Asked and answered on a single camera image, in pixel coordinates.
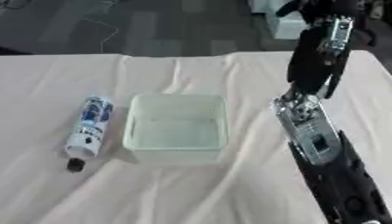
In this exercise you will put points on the silver and black right robot arm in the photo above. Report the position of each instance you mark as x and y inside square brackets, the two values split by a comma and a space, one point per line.
[316, 143]

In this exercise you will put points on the white cabinet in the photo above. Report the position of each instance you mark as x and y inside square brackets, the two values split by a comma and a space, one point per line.
[288, 27]

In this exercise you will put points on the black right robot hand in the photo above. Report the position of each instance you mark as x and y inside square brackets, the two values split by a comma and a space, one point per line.
[309, 64]

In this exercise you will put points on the white blue tube black cap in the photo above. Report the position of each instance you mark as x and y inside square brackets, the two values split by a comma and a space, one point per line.
[91, 125]

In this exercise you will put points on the pale translucent plastic box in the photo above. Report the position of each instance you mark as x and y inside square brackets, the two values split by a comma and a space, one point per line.
[176, 145]

